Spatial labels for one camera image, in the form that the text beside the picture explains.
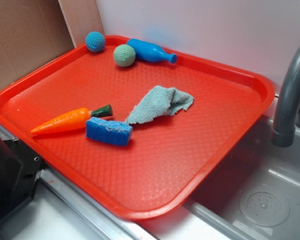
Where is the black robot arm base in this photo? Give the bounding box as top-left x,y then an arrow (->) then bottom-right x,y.
0,137 -> 43,224

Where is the orange toy carrot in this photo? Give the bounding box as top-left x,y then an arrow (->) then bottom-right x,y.
30,104 -> 113,136

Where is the brown cardboard panel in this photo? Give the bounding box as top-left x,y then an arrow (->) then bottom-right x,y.
0,0 -> 104,90

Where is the blue sponge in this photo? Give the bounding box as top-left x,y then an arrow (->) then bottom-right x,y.
85,117 -> 133,147

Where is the blue toy bottle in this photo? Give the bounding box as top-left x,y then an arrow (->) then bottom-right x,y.
126,38 -> 178,64

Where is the light blue cloth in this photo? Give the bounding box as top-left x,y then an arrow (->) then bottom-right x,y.
125,85 -> 195,125

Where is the grey plastic sink basin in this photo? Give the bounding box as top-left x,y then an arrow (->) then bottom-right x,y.
142,117 -> 300,240

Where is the grey toy faucet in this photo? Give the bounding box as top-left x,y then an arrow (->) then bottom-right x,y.
271,47 -> 300,148

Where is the red plastic tray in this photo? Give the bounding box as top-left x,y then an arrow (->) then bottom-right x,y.
0,35 -> 275,221

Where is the blue textured ball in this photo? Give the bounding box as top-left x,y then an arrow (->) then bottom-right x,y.
85,31 -> 106,53

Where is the green textured ball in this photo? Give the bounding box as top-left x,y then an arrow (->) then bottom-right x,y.
113,44 -> 136,68

